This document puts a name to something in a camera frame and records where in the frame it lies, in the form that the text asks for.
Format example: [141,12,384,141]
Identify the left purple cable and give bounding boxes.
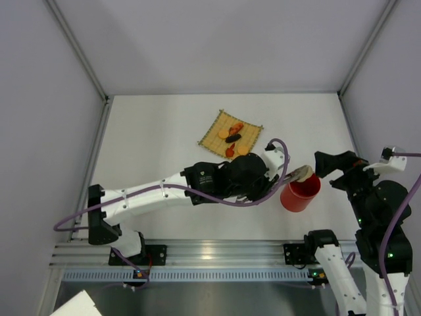
[53,138,292,290]

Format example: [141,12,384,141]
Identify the orange fried shrimp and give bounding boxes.
[228,122,244,136]

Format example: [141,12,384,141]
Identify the white box corner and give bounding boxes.
[51,290,101,316]

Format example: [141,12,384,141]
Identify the slotted grey cable duct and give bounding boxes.
[62,268,311,282]

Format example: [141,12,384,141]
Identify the aluminium mounting rail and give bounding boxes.
[49,239,409,268]

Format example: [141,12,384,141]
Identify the white rice ball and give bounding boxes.
[297,165,313,182]

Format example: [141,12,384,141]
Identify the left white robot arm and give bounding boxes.
[87,149,285,258]

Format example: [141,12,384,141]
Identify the right aluminium frame post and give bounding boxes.
[337,0,400,101]

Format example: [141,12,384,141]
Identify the yellow round slice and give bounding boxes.
[237,146,249,155]
[218,130,229,138]

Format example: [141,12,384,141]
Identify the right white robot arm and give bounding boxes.
[304,147,420,315]

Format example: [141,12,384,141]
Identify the red cylindrical lunch container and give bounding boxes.
[280,174,321,213]

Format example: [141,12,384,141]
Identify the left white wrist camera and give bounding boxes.
[261,147,290,172]

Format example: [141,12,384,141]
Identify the black seaweed roll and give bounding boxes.
[225,134,242,144]

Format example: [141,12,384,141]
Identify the aluminium frame post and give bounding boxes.
[337,0,400,101]
[42,0,110,101]

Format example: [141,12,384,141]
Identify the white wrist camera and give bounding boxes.
[363,146,407,174]
[261,147,290,172]

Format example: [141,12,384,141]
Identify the stainless steel tongs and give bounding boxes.
[282,167,300,185]

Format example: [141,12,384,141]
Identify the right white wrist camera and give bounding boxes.
[363,146,407,174]

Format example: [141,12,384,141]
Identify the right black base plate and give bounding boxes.
[283,243,318,266]

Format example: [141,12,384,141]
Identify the left aluminium frame post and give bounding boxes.
[42,0,110,101]

